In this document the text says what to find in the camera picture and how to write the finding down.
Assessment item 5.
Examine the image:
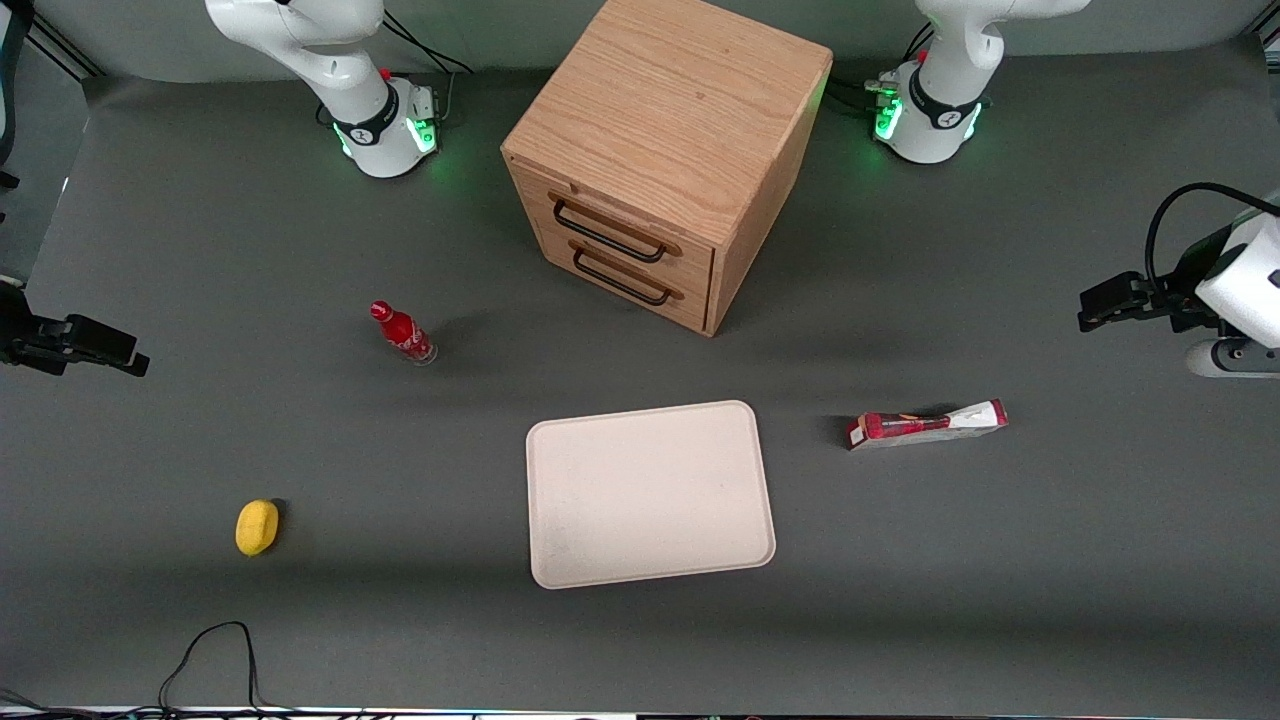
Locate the black looped floor cable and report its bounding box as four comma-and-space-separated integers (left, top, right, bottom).
158, 621, 263, 713

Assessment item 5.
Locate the black left arm base cable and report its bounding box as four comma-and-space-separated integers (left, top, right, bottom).
828, 22, 935, 113

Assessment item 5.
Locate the red cola bottle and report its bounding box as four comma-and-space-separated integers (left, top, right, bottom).
370, 300, 439, 366

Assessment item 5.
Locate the red tartan cookie box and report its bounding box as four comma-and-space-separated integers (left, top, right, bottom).
848, 399, 1009, 452

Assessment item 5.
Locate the beige plastic tray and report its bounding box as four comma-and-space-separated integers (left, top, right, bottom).
526, 400, 777, 590

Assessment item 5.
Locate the black metal drawer handle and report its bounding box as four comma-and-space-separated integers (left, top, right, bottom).
572, 244, 673, 307
552, 199, 669, 265

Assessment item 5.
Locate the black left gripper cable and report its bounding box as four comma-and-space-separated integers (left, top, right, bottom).
1145, 182, 1280, 293

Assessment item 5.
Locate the yellow lemon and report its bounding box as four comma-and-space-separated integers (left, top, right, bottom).
235, 499, 280, 557

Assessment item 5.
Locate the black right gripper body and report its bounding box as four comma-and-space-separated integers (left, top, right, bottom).
0, 284, 73, 378

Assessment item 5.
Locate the black arm base cable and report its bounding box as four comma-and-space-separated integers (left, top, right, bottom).
380, 10, 475, 129
828, 22, 935, 113

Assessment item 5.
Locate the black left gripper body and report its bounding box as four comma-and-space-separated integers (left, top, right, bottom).
1140, 228, 1233, 335

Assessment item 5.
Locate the black right arm base cable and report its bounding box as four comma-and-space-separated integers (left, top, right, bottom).
380, 10, 475, 129

